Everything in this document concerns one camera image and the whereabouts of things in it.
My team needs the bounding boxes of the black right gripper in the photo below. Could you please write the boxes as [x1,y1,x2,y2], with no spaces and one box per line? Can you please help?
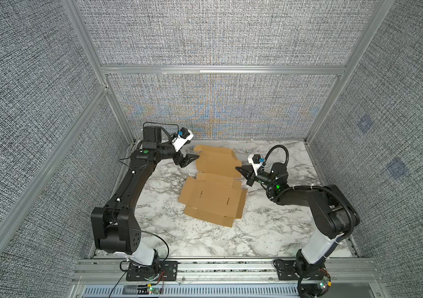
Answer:
[236,165,277,191]

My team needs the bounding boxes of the brown cardboard box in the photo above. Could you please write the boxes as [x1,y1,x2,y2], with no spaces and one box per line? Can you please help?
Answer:
[179,145,247,227]

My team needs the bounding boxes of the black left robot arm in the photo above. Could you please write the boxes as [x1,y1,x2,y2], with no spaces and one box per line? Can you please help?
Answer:
[91,122,199,278]

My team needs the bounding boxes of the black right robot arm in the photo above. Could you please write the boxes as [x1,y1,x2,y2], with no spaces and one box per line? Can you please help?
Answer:
[236,163,360,279]

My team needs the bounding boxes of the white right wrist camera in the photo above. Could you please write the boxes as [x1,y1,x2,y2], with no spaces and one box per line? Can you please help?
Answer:
[248,154,265,175]

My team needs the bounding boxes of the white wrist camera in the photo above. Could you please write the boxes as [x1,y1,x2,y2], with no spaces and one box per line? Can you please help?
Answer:
[171,127,194,152]
[248,154,265,175]

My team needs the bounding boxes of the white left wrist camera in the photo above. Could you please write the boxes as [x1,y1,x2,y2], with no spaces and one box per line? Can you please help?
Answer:
[171,127,194,152]

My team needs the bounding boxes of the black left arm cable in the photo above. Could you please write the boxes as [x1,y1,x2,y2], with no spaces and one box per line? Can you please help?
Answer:
[108,122,179,298]

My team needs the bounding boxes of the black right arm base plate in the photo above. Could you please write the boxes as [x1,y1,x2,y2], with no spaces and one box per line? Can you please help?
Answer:
[272,259,330,281]

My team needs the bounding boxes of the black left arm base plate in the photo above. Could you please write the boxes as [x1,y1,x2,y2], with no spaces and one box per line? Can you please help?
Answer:
[126,261,179,283]

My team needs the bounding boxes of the aluminium front rail frame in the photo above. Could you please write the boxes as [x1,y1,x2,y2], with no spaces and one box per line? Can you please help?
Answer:
[67,257,391,298]

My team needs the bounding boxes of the aluminium enclosure frame bars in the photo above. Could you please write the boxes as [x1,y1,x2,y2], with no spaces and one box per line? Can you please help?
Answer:
[0,1,392,255]

